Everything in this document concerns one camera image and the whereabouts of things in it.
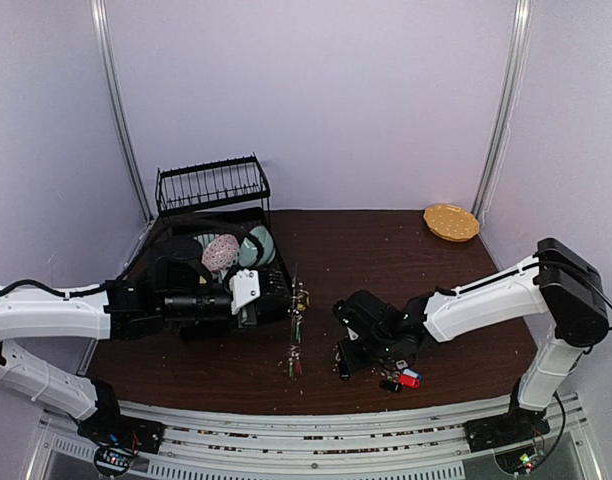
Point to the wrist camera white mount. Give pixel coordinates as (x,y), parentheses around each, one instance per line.
(346,312)
(245,289)

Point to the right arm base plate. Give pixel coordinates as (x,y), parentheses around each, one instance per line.
(502,430)

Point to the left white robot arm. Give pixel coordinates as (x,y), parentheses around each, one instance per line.
(116,310)

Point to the black tagged key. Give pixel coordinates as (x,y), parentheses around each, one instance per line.
(342,367)

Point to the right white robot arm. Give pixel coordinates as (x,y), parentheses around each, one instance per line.
(554,281)

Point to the right round circuit board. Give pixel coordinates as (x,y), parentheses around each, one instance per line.
(519,462)

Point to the round circuit board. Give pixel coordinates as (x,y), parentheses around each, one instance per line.
(113,461)
(519,462)

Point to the black tray with dishes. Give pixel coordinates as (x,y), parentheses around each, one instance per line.
(226,240)

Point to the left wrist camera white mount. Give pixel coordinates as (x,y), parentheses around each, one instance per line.
(245,289)

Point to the aluminium rail frame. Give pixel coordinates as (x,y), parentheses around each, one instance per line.
(427,443)

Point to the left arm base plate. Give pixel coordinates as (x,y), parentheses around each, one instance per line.
(130,434)

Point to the aluminium corner post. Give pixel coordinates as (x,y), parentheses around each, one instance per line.
(104,40)
(515,64)

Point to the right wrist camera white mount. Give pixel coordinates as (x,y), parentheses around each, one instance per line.
(346,312)

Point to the left aluminium corner post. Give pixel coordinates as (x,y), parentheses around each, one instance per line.
(104,40)

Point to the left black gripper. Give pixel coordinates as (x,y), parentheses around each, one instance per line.
(268,299)

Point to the left round circuit board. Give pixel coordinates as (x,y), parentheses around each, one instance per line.
(113,461)

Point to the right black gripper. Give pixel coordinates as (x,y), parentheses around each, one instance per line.
(351,351)

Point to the right aluminium corner post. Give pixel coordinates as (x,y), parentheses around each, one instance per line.
(515,64)

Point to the yellow round plate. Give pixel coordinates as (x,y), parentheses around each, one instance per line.
(451,223)

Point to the keyring with green tag keys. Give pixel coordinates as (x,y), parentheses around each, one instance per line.
(300,303)

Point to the key bunch with red tag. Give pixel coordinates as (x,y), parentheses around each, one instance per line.
(399,376)

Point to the black wire dish rack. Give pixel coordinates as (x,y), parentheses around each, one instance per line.
(211,185)

